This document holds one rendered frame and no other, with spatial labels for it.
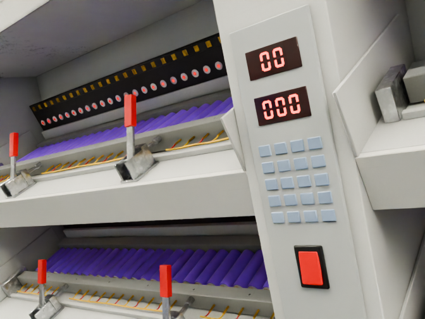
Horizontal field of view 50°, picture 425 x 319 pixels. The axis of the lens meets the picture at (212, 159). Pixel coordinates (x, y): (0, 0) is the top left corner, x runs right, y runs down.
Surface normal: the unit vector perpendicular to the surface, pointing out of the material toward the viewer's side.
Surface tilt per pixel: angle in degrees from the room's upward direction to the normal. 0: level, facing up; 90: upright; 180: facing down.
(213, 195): 110
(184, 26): 90
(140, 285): 21
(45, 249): 90
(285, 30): 90
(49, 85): 90
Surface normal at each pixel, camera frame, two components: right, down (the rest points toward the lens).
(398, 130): -0.40, -0.86
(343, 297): -0.62, 0.17
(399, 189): -0.51, 0.50
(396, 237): 0.76, -0.12
